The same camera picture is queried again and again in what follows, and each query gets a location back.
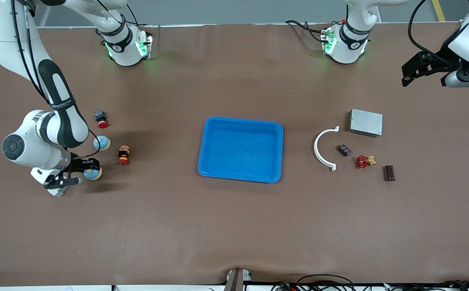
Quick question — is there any light blue call bell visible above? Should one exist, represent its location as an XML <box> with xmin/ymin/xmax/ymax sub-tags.
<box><xmin>83</xmin><ymin>167</ymin><xmax>103</xmax><ymax>181</ymax></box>
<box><xmin>93</xmin><ymin>135</ymin><xmax>111</xmax><ymax>151</ymax></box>

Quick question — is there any red orange emergency button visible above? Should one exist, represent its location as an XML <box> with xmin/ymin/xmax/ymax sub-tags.
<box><xmin>118</xmin><ymin>145</ymin><xmax>131</xmax><ymax>166</ymax></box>

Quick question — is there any black red push button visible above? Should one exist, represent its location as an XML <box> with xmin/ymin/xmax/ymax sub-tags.
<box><xmin>94</xmin><ymin>110</ymin><xmax>109</xmax><ymax>129</ymax></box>

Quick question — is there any grey metal power supply box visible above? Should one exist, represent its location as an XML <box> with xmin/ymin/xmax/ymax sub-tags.
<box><xmin>349</xmin><ymin>108</ymin><xmax>383</xmax><ymax>138</ymax></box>

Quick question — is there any red brass valve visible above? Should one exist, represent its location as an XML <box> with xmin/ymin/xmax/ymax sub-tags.
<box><xmin>355</xmin><ymin>155</ymin><xmax>377</xmax><ymax>169</ymax></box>

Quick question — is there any white curved pipe clip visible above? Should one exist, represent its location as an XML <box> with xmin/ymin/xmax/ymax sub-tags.
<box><xmin>314</xmin><ymin>126</ymin><xmax>340</xmax><ymax>172</ymax></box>

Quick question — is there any blue plastic tray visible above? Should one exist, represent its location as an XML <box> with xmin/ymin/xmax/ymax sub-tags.
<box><xmin>197</xmin><ymin>116</ymin><xmax>284</xmax><ymax>184</ymax></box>

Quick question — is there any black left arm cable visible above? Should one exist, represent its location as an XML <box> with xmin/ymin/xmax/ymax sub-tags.
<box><xmin>407</xmin><ymin>0</ymin><xmax>461</xmax><ymax>67</ymax></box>

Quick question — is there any black base cable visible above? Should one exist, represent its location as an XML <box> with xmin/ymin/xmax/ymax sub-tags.
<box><xmin>285</xmin><ymin>18</ymin><xmax>342</xmax><ymax>43</ymax></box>
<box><xmin>118</xmin><ymin>0</ymin><xmax>161</xmax><ymax>28</ymax></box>

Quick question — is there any grey metal bracket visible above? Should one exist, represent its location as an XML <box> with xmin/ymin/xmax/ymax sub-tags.
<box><xmin>224</xmin><ymin>268</ymin><xmax>252</xmax><ymax>291</ymax></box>

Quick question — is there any black cable bundle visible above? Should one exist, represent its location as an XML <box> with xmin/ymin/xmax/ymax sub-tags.
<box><xmin>384</xmin><ymin>280</ymin><xmax>469</xmax><ymax>291</ymax></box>

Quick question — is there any black cable loop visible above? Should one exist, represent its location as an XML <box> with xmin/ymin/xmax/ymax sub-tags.
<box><xmin>295</xmin><ymin>274</ymin><xmax>356</xmax><ymax>291</ymax></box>

